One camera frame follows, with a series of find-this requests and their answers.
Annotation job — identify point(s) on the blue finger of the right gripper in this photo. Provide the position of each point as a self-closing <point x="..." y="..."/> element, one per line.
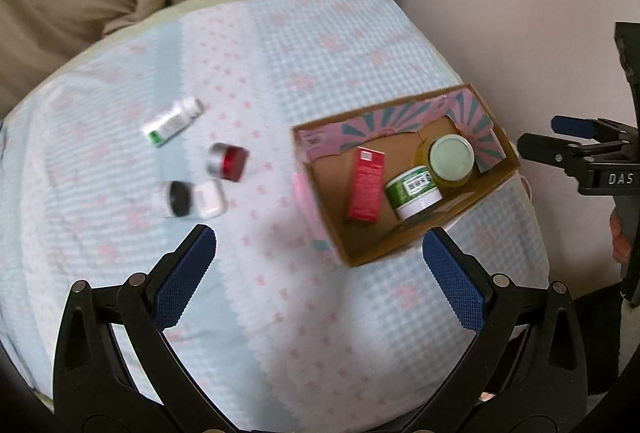
<point x="577" y="127"/>

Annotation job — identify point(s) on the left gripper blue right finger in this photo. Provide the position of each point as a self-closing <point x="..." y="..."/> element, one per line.
<point x="525" y="369"/>

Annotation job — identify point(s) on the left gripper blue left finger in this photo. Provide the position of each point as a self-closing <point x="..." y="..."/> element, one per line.
<point x="114" y="370"/>

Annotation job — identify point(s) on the pale green lid jar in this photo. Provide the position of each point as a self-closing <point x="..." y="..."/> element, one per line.
<point x="452" y="158"/>

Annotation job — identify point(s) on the yellow tape roll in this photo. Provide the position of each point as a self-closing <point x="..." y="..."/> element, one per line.
<point x="421" y="159"/>

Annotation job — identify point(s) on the green jar white lid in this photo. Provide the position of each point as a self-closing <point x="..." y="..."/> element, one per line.
<point x="412" y="192"/>

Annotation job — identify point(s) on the red rectangular box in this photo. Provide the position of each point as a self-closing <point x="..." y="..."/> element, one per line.
<point x="366" y="188"/>

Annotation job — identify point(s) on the pink cardboard box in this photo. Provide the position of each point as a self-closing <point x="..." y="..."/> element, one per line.
<point x="325" y="151"/>

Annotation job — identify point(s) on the black lid small jar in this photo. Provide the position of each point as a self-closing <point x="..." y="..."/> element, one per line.
<point x="172" y="199"/>

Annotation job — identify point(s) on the white earbuds case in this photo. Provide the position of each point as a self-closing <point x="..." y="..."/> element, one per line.
<point x="209" y="200"/>

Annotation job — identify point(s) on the silver red small jar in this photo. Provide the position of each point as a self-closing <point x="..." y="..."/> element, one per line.
<point x="226" y="162"/>

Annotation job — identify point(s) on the white pill bottle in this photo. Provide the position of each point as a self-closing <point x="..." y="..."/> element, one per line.
<point x="172" y="121"/>

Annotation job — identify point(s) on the person's right hand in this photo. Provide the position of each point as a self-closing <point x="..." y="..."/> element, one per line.
<point x="621" y="246"/>

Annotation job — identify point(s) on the blue checkered floral bedsheet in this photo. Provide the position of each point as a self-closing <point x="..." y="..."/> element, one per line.
<point x="280" y="335"/>

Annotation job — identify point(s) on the light green mattress pad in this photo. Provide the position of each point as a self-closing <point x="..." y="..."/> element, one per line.
<point x="175" y="8"/>

